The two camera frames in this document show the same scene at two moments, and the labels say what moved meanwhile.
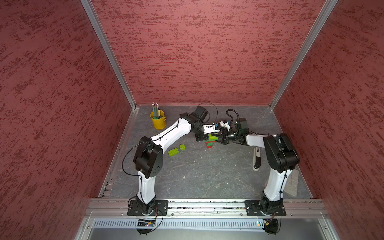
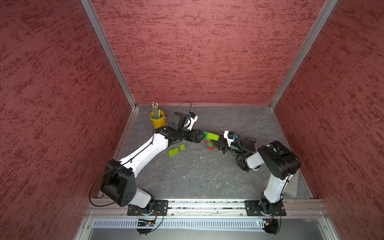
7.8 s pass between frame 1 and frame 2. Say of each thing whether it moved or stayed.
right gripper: moved
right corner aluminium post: stayed
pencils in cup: stayed
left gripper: moved
